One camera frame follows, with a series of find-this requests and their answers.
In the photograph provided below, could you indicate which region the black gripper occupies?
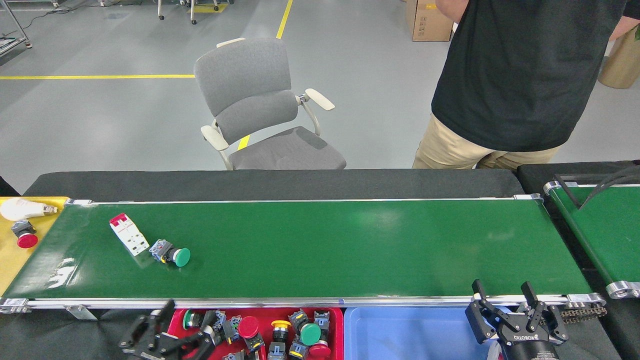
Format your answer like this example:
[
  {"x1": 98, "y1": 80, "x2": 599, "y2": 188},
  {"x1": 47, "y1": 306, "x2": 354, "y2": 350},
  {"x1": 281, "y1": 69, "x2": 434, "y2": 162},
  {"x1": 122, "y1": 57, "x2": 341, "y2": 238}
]
[
  {"x1": 465, "y1": 279, "x2": 570, "y2": 360},
  {"x1": 120, "y1": 299, "x2": 216, "y2": 360}
]

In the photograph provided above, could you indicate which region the green push button switch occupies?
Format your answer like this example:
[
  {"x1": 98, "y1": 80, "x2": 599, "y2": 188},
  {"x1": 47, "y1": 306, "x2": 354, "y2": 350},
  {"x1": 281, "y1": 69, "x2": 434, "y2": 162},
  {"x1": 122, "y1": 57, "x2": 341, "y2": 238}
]
[
  {"x1": 288, "y1": 309, "x2": 322, "y2": 347},
  {"x1": 182, "y1": 309, "x2": 221, "y2": 332},
  {"x1": 149, "y1": 239, "x2": 191, "y2": 268}
]

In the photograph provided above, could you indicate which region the white circuit breaker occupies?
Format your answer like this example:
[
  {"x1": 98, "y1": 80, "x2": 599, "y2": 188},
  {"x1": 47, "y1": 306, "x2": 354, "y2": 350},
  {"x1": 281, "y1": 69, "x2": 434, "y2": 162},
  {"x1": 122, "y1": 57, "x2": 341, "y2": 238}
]
[{"x1": 109, "y1": 213, "x2": 150, "y2": 257}]

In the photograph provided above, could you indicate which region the blue plastic tray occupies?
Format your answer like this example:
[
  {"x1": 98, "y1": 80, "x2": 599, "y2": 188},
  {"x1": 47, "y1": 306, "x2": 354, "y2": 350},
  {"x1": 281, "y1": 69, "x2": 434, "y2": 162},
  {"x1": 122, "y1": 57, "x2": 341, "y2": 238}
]
[{"x1": 344, "y1": 306, "x2": 516, "y2": 360}]

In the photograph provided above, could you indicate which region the short green conveyor belt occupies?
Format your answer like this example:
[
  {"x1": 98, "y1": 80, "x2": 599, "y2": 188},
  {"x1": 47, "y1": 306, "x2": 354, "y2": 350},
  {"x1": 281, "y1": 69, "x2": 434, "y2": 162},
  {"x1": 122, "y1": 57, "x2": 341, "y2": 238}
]
[{"x1": 542, "y1": 175, "x2": 640, "y2": 299}]

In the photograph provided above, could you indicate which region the red plastic tray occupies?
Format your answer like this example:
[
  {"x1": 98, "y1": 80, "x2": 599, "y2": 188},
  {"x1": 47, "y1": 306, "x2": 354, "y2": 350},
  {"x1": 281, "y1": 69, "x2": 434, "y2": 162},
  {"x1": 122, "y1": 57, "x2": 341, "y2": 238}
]
[{"x1": 167, "y1": 307, "x2": 345, "y2": 360}]

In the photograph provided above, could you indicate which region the yellow plastic tray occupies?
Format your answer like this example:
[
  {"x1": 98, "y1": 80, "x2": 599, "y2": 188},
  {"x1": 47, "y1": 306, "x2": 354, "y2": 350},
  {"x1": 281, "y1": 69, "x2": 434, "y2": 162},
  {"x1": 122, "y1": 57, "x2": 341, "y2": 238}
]
[{"x1": 0, "y1": 196, "x2": 71, "y2": 296}]

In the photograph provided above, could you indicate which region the long green conveyor belt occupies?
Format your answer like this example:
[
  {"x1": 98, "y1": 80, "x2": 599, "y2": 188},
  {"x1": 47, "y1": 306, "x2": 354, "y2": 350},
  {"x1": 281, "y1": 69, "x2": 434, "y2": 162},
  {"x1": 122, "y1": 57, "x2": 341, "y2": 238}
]
[{"x1": 0, "y1": 193, "x2": 607, "y2": 321}]

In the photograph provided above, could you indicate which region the white light bulb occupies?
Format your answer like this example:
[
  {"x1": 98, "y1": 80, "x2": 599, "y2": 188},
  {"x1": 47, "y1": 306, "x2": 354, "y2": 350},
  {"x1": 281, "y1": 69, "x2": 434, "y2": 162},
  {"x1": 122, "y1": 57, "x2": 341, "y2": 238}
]
[{"x1": 0, "y1": 198, "x2": 59, "y2": 221}]

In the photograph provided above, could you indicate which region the person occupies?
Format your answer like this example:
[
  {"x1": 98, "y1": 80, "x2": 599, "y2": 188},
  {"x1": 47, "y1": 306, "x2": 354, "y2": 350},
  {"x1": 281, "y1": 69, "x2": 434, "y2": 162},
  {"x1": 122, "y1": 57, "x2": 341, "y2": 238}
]
[{"x1": 412, "y1": 0, "x2": 640, "y2": 170}]

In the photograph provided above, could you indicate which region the grey fabric office chair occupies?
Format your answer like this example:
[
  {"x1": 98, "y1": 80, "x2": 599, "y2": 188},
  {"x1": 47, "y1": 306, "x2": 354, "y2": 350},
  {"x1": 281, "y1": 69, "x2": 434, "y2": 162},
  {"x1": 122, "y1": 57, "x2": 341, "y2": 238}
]
[{"x1": 193, "y1": 37, "x2": 347, "y2": 172}]

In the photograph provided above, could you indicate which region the tan plant pot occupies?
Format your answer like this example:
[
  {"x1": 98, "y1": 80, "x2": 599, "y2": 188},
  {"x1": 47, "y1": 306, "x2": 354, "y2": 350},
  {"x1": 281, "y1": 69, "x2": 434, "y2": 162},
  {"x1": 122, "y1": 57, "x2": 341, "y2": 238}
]
[{"x1": 597, "y1": 27, "x2": 640, "y2": 90}]

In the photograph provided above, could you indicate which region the brown cardboard box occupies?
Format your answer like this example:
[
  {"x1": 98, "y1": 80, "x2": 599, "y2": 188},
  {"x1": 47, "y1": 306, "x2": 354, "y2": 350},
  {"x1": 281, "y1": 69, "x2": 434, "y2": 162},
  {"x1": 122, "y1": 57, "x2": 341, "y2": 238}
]
[{"x1": 406, "y1": 0, "x2": 455, "y2": 42}]

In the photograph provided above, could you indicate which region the black conveyor drive chain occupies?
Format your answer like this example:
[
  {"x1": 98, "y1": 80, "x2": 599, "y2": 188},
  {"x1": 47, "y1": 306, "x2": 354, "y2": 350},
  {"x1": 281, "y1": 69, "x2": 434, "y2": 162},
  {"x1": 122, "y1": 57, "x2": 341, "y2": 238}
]
[{"x1": 540, "y1": 306, "x2": 608, "y2": 325}]

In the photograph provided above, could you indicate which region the black cable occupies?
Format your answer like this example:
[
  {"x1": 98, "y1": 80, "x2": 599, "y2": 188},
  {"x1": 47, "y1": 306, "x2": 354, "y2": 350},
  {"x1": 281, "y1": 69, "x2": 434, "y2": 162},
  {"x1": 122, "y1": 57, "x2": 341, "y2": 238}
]
[{"x1": 580, "y1": 167, "x2": 640, "y2": 208}]

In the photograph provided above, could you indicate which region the white wheeled cart frame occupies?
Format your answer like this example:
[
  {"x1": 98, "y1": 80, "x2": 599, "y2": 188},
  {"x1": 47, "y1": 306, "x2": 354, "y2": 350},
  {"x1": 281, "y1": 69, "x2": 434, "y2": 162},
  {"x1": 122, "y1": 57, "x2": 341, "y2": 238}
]
[{"x1": 100, "y1": 0, "x2": 221, "y2": 26}]

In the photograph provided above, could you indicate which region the metal rack frame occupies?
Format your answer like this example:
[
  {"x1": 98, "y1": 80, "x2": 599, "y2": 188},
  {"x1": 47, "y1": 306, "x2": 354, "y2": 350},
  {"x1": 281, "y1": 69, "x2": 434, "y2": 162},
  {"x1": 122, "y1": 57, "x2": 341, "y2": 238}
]
[{"x1": 0, "y1": 0, "x2": 32, "y2": 56}]

